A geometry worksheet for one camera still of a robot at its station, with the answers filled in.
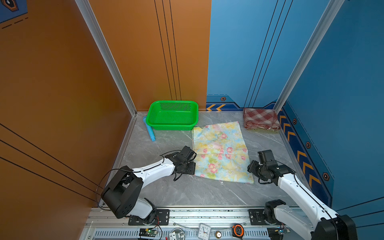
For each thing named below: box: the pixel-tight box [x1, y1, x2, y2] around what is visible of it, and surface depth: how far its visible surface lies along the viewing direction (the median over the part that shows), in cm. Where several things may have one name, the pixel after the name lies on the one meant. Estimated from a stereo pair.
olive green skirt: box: [246, 128, 281, 133], surface depth 108 cm
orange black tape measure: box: [232, 223, 245, 239], surface depth 69 cm
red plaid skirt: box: [243, 108, 281, 130], surface depth 110 cm
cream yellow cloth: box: [191, 121, 255, 184], surface depth 98 cm
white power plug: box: [169, 228, 186, 240], surface depth 64 cm
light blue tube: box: [143, 116, 156, 142], surface depth 107 cm
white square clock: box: [197, 223, 212, 240], surface depth 70 cm
